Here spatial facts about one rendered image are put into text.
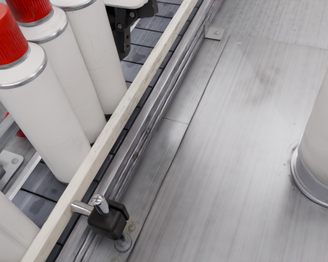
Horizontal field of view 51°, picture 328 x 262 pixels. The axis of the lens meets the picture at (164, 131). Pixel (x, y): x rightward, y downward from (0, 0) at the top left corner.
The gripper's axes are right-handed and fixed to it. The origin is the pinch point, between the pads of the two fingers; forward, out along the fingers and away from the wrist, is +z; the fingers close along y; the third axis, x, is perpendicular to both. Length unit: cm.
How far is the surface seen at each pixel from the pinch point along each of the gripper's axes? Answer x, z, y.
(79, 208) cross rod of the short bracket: -17.9, 10.0, 5.4
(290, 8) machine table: 31.5, 0.7, 18.0
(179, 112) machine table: 4.1, 10.6, 7.5
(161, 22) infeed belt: 14.8, 1.3, -0.4
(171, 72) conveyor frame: 5.4, 5.1, 5.4
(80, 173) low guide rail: -15.0, 8.4, 3.7
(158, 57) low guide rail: 3.0, 2.3, 4.3
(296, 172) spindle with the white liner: -5.8, 8.0, 24.2
